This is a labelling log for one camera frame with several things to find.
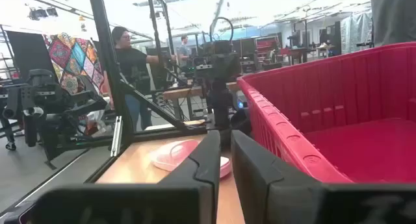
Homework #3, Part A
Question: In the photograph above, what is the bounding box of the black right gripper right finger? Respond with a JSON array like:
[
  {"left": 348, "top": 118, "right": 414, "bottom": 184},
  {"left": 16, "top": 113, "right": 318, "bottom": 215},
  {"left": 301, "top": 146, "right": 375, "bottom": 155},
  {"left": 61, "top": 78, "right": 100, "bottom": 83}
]
[{"left": 230, "top": 129, "right": 416, "bottom": 224}]

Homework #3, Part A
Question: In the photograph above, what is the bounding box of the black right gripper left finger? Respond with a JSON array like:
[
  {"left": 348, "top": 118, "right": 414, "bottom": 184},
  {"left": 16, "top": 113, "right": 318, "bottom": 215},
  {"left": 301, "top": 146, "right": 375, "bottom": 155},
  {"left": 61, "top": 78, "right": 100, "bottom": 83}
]
[{"left": 3, "top": 129, "right": 222, "bottom": 224}]

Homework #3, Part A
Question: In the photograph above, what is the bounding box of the pink slide sandal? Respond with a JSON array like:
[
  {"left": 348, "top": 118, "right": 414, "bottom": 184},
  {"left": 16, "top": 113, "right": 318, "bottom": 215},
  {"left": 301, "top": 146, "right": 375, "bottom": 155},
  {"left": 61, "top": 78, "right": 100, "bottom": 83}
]
[{"left": 148, "top": 138, "right": 233, "bottom": 179}]

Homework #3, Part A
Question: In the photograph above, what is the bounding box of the red plastic bin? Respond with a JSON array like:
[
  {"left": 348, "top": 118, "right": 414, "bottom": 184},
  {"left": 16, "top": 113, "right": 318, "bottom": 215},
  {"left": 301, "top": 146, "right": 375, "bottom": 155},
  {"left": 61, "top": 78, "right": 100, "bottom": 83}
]
[{"left": 236, "top": 41, "right": 416, "bottom": 185}]

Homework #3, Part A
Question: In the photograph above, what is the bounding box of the wooden background table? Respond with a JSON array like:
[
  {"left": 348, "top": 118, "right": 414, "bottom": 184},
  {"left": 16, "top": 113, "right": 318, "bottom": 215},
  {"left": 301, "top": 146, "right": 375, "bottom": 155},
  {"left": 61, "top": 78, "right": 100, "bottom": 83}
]
[{"left": 161, "top": 82, "right": 241, "bottom": 121}]

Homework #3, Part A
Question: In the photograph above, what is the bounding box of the black background robot rig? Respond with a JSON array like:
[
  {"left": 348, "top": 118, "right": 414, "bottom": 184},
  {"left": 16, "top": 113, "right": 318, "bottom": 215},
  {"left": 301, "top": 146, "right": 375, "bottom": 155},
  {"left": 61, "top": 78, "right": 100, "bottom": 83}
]
[{"left": 0, "top": 68, "right": 110, "bottom": 170}]

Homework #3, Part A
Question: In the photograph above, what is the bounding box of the person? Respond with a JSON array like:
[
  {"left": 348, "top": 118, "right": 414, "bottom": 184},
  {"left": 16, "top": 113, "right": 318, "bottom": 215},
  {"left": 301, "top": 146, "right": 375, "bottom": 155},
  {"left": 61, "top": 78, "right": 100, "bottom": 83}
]
[
  {"left": 177, "top": 34, "right": 193, "bottom": 69},
  {"left": 111, "top": 25, "right": 178, "bottom": 131}
]

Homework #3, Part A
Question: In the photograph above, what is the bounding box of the colourful patterned cloth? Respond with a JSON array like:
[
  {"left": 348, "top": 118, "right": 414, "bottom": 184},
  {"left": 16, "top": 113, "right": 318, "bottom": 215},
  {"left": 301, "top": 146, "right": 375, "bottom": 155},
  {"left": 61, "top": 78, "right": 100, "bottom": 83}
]
[{"left": 43, "top": 32, "right": 105, "bottom": 95}]

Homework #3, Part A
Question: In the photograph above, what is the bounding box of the red tool rack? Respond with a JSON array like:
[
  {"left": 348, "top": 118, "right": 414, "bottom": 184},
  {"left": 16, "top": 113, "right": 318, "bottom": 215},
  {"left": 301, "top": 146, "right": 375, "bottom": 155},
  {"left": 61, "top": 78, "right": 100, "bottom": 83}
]
[{"left": 255, "top": 35, "right": 281, "bottom": 60}]

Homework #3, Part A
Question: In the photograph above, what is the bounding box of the black flat panel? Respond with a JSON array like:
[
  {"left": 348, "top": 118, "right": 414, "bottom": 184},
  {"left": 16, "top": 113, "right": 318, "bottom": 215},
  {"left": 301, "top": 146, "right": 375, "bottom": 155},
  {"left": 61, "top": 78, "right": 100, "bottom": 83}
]
[{"left": 5, "top": 31, "right": 59, "bottom": 84}]

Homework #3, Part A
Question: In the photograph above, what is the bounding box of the clear plastic sheet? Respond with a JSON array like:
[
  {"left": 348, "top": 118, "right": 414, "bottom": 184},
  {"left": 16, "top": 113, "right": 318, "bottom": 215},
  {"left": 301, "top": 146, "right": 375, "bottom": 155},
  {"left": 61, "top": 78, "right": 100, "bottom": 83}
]
[{"left": 339, "top": 11, "right": 373, "bottom": 55}]

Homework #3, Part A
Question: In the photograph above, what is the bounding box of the black tripod pole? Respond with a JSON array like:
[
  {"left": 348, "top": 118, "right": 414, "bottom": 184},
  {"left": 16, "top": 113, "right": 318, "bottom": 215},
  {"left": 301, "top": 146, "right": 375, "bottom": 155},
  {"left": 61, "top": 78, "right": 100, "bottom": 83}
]
[{"left": 146, "top": 0, "right": 179, "bottom": 76}]

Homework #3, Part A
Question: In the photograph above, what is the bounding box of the black ceiling spotlight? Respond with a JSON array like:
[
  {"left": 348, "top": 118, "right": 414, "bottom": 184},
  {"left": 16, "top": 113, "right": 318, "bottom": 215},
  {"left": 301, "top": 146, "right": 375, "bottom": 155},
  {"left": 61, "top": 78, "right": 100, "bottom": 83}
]
[{"left": 28, "top": 6, "right": 59, "bottom": 21}]

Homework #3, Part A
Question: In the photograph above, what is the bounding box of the grey curtain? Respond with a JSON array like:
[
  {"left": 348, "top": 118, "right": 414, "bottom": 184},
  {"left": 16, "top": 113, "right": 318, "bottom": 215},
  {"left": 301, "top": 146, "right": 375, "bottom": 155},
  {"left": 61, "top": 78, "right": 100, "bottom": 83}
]
[{"left": 370, "top": 0, "right": 416, "bottom": 47}]

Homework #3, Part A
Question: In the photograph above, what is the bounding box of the silver aluminium bracket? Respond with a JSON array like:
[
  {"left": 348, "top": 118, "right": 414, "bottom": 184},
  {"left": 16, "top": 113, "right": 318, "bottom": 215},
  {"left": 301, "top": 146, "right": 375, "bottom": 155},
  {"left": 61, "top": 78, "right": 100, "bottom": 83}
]
[{"left": 109, "top": 115, "right": 124, "bottom": 158}]

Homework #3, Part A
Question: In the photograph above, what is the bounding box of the black metal table frame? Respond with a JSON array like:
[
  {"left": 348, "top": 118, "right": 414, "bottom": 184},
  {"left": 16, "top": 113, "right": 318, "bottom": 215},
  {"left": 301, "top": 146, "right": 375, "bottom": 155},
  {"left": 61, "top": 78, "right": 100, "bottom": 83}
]
[{"left": 48, "top": 0, "right": 211, "bottom": 160}]

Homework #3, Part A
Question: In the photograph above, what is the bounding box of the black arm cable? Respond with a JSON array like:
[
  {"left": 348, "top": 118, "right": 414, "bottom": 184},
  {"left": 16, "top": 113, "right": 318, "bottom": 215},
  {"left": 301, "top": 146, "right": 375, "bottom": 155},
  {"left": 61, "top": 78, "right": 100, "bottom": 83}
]
[{"left": 209, "top": 16, "right": 235, "bottom": 43}]

